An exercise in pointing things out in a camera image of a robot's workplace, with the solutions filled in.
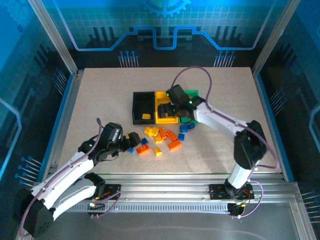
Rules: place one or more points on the blue lego brick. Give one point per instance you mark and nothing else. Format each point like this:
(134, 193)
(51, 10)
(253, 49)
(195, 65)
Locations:
(144, 141)
(184, 128)
(181, 137)
(191, 125)
(130, 150)

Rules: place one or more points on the yellow lego brick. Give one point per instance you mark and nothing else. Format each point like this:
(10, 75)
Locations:
(146, 116)
(126, 136)
(155, 131)
(157, 151)
(148, 131)
(158, 139)

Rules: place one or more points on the yellow plastic bin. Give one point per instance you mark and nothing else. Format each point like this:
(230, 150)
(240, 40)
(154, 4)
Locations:
(166, 120)

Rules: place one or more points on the green plastic bin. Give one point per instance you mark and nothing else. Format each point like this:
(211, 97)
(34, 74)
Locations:
(193, 92)

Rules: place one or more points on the orange lego brick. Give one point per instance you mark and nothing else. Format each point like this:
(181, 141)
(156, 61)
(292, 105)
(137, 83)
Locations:
(143, 150)
(171, 135)
(162, 133)
(175, 145)

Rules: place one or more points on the black plastic bin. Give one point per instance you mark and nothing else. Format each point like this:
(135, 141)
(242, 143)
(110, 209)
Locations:
(143, 102)

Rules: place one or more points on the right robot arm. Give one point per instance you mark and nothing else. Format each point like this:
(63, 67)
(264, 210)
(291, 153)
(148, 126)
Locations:
(217, 120)

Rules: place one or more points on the small black controller board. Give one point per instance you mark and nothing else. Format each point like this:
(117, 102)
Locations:
(97, 207)
(235, 210)

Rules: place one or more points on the blue table side trim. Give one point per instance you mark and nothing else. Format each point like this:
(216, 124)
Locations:
(265, 100)

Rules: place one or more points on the grey framed front panel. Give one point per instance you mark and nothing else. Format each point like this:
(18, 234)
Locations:
(160, 225)

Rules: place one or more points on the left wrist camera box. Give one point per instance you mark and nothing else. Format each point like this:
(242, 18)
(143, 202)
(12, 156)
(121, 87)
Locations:
(115, 135)

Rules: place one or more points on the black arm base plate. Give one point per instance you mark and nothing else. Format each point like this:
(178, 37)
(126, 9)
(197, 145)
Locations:
(113, 190)
(216, 191)

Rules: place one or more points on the aluminium table side rail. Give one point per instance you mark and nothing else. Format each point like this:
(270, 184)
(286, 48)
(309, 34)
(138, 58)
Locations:
(68, 105)

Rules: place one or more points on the aluminium front rail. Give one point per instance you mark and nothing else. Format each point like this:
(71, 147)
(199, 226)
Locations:
(162, 190)

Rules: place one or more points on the aluminium frame post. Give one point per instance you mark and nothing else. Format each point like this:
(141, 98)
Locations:
(275, 37)
(58, 45)

